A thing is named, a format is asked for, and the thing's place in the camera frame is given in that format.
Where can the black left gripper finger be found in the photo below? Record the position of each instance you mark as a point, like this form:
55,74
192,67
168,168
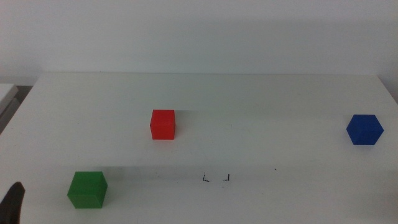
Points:
12,205

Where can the green cube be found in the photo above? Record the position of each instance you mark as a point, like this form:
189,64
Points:
87,189

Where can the red cube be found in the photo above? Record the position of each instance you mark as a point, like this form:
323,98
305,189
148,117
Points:
162,124

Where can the blue cube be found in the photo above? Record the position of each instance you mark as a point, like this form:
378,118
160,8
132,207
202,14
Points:
364,129

